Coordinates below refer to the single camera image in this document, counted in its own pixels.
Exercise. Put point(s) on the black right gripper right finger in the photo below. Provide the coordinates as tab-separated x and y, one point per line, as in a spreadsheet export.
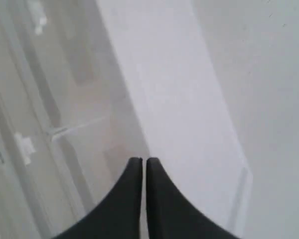
170	215

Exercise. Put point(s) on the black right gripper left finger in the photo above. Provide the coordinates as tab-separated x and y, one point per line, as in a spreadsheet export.
117	216

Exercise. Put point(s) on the clear drawer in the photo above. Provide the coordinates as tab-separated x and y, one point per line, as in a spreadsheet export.
77	80
50	202

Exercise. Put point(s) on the white plastic drawer cabinet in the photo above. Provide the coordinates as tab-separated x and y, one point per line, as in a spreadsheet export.
215	88

